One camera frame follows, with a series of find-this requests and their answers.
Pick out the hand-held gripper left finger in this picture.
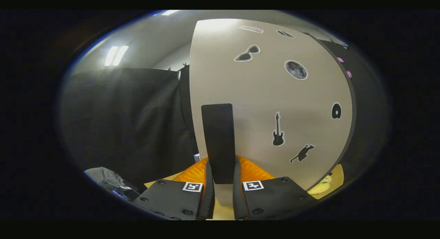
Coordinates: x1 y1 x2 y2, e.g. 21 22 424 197
132 156 215 220

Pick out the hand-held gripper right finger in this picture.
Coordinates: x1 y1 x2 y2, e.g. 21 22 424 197
233 156 318 220

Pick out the black door handle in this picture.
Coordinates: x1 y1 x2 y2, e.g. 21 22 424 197
201 103 236 184

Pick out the beige cabinet door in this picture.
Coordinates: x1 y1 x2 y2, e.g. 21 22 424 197
189 18 354 208

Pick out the yellow plush toy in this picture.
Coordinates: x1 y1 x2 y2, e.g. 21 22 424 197
307 175 333 195

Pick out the grey patterned clothing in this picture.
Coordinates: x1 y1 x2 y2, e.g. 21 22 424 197
84 167 140 201

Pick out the black backdrop cloth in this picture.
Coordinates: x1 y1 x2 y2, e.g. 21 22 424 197
58 40 391 195

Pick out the grey cabinet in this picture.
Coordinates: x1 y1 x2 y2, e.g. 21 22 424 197
304 32 357 191

